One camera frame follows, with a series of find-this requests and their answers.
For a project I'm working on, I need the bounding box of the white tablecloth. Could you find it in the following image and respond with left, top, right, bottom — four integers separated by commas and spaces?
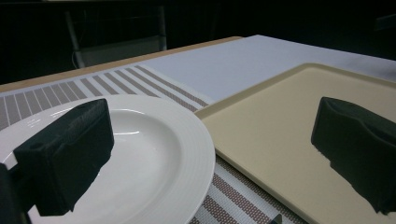
141, 35, 396, 105

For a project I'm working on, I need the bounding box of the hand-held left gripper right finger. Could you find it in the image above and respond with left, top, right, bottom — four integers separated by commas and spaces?
310, 96, 396, 216

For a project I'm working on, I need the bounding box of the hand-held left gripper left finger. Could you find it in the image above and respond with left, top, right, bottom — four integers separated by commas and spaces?
12, 98, 115, 217

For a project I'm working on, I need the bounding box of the metal stand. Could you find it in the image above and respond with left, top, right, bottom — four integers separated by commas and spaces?
64, 5, 168, 69

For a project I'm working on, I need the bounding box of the striped woven placemat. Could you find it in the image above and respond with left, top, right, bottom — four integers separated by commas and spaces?
0, 64, 309, 224

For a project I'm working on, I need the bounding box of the beige plastic tray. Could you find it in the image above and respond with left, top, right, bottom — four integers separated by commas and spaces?
194, 63, 396, 224

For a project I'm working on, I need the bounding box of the white ribbed plate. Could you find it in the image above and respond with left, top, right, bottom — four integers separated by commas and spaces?
0, 94, 217, 224

